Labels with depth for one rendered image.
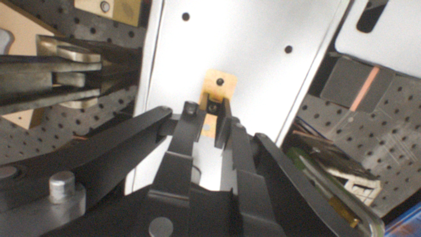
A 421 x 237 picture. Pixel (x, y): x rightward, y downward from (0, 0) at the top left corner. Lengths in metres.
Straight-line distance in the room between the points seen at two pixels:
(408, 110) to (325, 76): 0.53
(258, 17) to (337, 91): 0.16
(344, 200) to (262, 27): 0.21
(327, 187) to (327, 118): 0.43
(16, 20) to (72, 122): 0.31
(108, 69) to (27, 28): 0.48
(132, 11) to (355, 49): 0.26
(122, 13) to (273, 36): 0.16
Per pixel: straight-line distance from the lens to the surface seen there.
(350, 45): 0.28
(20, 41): 0.73
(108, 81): 0.25
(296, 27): 0.25
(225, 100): 0.19
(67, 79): 0.21
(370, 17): 0.35
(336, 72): 0.30
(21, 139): 0.93
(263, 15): 0.24
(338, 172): 0.28
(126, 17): 0.21
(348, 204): 0.24
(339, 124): 0.69
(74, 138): 0.41
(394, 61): 0.32
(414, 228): 2.37
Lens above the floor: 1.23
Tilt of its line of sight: 70 degrees down
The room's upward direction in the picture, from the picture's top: 174 degrees counter-clockwise
